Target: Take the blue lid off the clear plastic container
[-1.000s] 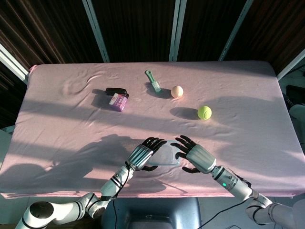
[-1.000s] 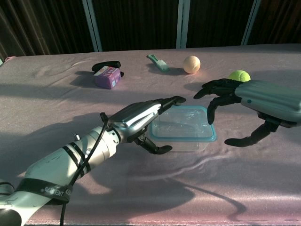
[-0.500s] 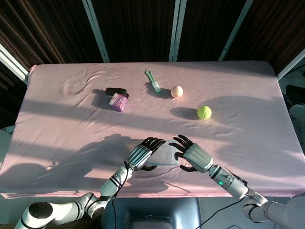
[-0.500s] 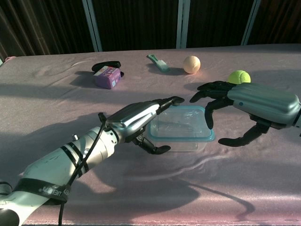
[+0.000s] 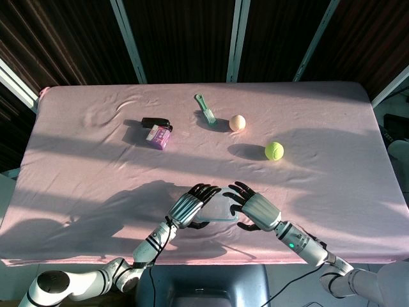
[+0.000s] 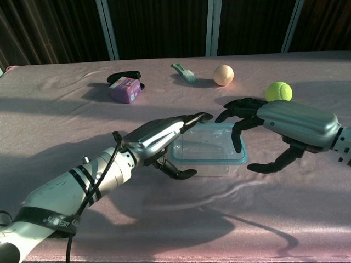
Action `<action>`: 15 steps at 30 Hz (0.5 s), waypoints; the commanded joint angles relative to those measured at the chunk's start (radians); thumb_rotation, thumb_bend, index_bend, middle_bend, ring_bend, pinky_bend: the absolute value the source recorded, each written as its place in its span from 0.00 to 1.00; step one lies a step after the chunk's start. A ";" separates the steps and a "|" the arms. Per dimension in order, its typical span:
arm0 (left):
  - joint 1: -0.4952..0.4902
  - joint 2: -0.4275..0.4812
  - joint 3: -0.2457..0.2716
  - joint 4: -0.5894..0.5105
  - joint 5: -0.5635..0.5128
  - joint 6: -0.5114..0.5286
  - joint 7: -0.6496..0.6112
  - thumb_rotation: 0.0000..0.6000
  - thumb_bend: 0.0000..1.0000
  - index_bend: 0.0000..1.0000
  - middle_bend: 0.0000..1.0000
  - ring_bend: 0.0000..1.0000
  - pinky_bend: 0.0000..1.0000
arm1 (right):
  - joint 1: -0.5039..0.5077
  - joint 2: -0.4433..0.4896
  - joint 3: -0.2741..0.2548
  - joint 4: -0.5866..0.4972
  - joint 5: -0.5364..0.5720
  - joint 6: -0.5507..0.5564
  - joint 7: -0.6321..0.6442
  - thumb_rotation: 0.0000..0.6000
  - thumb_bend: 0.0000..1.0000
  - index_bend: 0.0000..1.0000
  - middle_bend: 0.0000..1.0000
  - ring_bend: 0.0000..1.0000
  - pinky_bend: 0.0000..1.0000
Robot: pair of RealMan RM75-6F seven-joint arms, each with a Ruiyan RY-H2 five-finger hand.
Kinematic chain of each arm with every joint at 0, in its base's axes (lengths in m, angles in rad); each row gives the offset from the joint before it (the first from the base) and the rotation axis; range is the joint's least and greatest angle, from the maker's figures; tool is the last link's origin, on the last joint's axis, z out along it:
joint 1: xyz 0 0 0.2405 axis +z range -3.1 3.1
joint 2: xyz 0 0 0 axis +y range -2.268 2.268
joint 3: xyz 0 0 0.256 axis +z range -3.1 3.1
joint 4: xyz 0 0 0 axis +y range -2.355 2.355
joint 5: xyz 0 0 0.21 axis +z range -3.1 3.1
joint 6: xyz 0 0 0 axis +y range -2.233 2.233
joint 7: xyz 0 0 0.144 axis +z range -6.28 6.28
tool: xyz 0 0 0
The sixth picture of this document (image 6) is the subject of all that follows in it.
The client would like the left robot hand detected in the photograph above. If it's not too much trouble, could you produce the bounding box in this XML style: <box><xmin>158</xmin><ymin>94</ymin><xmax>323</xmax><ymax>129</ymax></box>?
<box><xmin>120</xmin><ymin>112</ymin><xmax>214</xmax><ymax>180</ymax></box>

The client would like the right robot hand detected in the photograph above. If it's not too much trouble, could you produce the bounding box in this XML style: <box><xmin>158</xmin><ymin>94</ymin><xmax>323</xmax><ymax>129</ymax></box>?
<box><xmin>215</xmin><ymin>98</ymin><xmax>342</xmax><ymax>174</ymax></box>

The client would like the clear blue plastic container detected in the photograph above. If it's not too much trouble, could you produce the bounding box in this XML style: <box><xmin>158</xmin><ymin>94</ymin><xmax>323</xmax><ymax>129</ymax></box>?
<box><xmin>169</xmin><ymin>122</ymin><xmax>249</xmax><ymax>166</ymax></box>

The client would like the clear plastic food container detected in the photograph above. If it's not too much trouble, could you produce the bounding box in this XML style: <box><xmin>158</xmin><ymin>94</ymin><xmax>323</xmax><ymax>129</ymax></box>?
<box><xmin>173</xmin><ymin>128</ymin><xmax>242</xmax><ymax>177</ymax></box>

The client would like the purple carton box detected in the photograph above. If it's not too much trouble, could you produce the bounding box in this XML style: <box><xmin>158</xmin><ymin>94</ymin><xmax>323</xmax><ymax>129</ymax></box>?
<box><xmin>110</xmin><ymin>76</ymin><xmax>141</xmax><ymax>104</ymax></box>

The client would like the yellow-green tennis ball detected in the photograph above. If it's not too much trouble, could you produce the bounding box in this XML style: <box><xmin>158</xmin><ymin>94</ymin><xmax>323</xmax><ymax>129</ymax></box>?
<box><xmin>265</xmin><ymin>81</ymin><xmax>293</xmax><ymax>102</ymax></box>

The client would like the black stapler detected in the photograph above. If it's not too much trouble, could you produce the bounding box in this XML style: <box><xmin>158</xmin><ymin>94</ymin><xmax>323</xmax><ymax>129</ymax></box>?
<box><xmin>106</xmin><ymin>71</ymin><xmax>146</xmax><ymax>91</ymax></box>

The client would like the green brush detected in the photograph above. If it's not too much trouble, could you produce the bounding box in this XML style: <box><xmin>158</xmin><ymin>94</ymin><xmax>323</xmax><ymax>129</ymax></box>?
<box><xmin>171</xmin><ymin>63</ymin><xmax>197</xmax><ymax>84</ymax></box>

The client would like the pink tablecloth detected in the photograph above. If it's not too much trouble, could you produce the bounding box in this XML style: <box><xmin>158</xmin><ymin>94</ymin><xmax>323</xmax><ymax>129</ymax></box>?
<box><xmin>0</xmin><ymin>50</ymin><xmax>351</xmax><ymax>263</ymax></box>

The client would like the peach ball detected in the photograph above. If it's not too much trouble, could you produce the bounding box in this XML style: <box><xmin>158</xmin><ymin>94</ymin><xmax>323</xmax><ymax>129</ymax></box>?
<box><xmin>213</xmin><ymin>65</ymin><xmax>235</xmax><ymax>87</ymax></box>

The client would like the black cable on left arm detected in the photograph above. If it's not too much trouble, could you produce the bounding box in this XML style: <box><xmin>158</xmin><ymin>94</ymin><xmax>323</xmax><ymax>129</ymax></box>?
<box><xmin>65</xmin><ymin>130</ymin><xmax>123</xmax><ymax>263</ymax></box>

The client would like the white frame post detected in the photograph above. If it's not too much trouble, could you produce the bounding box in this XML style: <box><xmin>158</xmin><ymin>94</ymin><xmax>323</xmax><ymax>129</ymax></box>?
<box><xmin>205</xmin><ymin>0</ymin><xmax>222</xmax><ymax>57</ymax></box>
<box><xmin>95</xmin><ymin>0</ymin><xmax>121</xmax><ymax>61</ymax></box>
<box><xmin>281</xmin><ymin>0</ymin><xmax>305</xmax><ymax>53</ymax></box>

